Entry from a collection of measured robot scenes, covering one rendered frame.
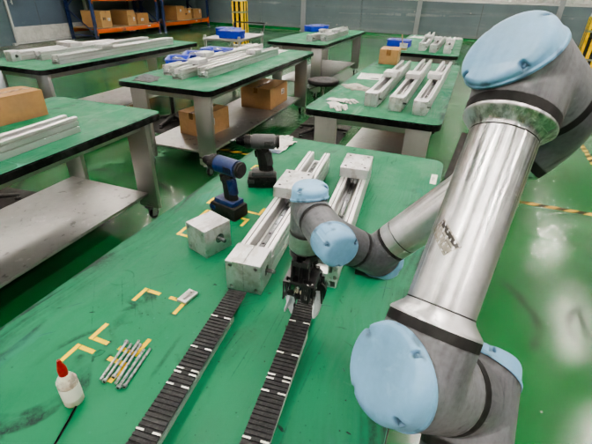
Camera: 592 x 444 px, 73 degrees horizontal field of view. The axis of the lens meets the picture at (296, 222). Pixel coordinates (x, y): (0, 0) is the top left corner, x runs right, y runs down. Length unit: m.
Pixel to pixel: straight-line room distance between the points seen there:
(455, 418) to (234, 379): 0.52
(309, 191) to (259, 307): 0.42
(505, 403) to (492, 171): 0.30
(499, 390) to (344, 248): 0.31
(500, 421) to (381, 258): 0.33
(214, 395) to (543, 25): 0.82
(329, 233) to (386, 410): 0.31
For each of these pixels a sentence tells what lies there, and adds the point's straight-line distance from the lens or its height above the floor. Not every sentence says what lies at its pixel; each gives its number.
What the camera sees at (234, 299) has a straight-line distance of 1.05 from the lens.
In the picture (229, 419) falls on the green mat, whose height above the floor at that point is 0.78.
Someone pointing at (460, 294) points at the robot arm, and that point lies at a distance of 0.50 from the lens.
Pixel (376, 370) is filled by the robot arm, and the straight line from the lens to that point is 0.50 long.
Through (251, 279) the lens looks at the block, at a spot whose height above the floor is 0.83.
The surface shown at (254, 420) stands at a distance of 0.83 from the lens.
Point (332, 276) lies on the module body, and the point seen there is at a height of 0.82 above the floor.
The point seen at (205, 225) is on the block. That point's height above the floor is 0.87.
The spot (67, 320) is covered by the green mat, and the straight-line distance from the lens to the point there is 1.16.
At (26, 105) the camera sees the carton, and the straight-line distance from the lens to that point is 2.91.
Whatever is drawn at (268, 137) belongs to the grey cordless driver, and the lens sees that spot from 1.60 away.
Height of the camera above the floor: 1.51
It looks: 31 degrees down
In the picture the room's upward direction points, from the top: 2 degrees clockwise
